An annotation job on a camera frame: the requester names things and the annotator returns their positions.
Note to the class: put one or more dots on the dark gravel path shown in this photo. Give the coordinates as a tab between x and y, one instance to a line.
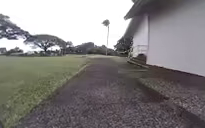
103	96

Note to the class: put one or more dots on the distant line of trees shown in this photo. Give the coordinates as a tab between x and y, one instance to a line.
86	48

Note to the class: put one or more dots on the gravel strip beside building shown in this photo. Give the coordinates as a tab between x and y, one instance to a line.
190	93

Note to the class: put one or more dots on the dark leafy tree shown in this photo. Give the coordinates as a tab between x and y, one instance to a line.
124	44

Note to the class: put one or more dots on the white building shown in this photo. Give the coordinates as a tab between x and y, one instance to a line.
180	36

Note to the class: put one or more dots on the white railing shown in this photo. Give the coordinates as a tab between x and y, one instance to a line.
138	47

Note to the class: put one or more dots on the tall palm tree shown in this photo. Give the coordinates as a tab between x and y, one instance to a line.
106	22

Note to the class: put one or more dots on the green grass lawn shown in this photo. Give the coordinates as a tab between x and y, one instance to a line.
30	76

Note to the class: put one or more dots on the large spreading tree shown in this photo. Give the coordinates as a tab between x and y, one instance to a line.
3	26

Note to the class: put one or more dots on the wide flat-crowned tree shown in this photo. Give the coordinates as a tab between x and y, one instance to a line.
45	39

